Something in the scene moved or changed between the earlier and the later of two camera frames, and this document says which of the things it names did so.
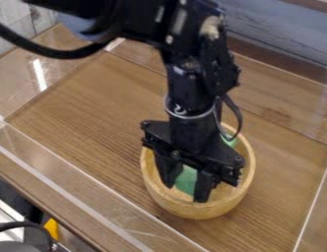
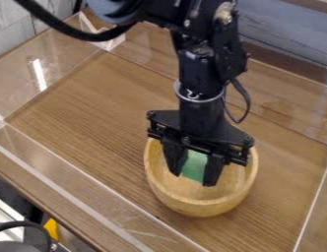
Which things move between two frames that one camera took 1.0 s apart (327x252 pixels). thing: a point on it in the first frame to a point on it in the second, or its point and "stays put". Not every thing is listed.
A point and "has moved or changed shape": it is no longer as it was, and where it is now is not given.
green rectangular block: (188, 172) has moved or changed shape
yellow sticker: (52, 226) stays put
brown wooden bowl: (227, 196) stays put
